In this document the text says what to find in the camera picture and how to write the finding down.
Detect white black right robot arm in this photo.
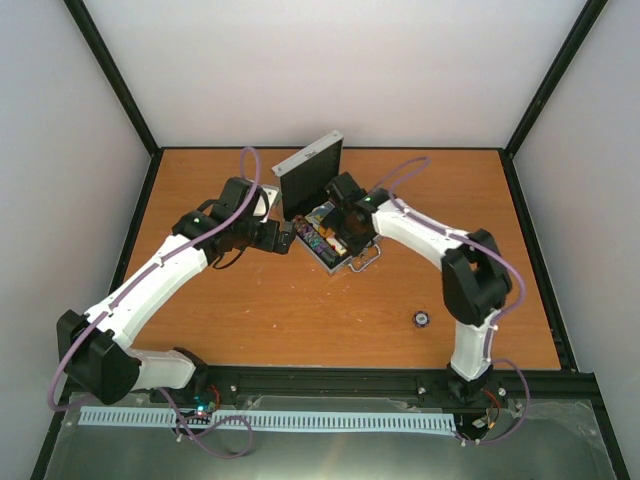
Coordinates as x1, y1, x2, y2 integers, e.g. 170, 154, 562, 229
323, 173, 512, 405

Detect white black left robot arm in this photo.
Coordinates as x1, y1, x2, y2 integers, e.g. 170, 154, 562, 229
56, 177, 293, 405

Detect blue white chip stack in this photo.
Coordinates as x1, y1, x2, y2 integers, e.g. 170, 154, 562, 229
412, 311, 430, 328

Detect light blue cable duct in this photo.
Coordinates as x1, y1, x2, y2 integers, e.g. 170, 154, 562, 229
78, 406, 456, 436

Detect silver aluminium poker case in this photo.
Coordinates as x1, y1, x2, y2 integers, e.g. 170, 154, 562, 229
272, 130, 381, 274

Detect blue playing card deck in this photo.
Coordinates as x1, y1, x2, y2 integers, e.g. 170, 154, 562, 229
305, 205, 333, 227

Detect red playing card deck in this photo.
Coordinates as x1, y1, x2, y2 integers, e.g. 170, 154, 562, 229
326, 238, 348, 256

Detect left chip row in case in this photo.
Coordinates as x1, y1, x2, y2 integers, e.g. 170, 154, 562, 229
298, 222, 335, 261

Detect black poker chip stack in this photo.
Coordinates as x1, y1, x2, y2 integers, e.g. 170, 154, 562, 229
293, 215, 309, 236

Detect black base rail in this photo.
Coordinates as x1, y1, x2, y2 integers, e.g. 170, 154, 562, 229
169, 366, 599, 411

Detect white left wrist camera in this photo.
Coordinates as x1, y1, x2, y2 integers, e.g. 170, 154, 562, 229
253, 185, 281, 223

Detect green led circuit board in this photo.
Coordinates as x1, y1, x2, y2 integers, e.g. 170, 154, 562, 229
192, 385, 221, 417

